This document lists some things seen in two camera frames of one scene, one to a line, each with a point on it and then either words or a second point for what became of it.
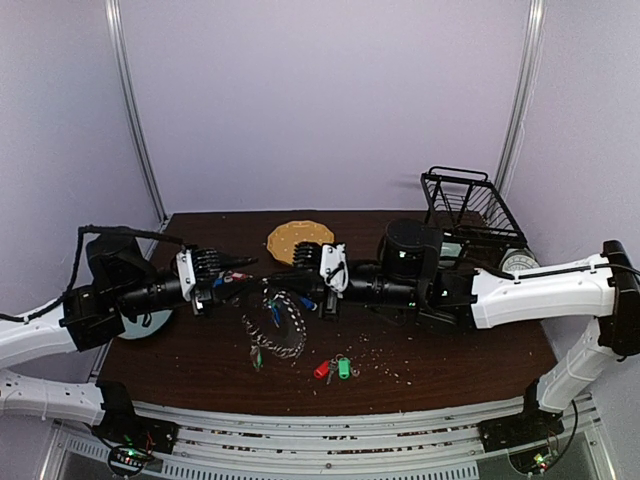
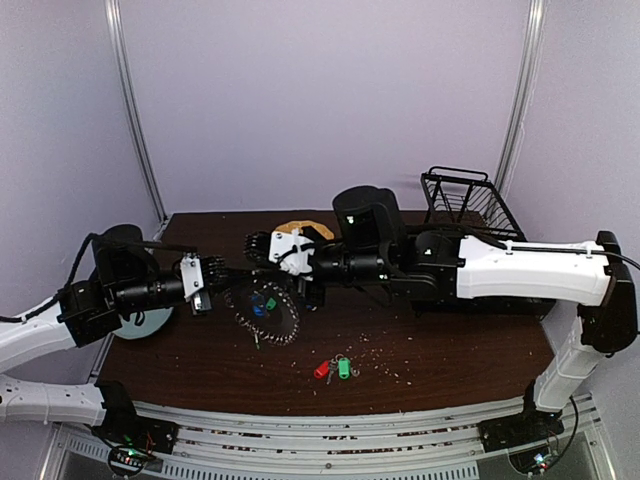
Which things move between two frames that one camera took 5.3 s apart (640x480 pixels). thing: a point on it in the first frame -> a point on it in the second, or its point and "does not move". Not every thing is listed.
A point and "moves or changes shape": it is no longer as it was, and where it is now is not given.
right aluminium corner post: x=527 y=77 does not move
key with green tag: x=259 y=361 moves or changes shape
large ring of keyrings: x=265 y=343 -> x=266 y=310
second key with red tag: x=326 y=369 does not move
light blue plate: x=136 y=330 does not move
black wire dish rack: x=470 y=213 does not move
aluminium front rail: x=430 y=446 does not move
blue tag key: x=276 y=313 -> x=258 y=305
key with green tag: x=344 y=368 does not move
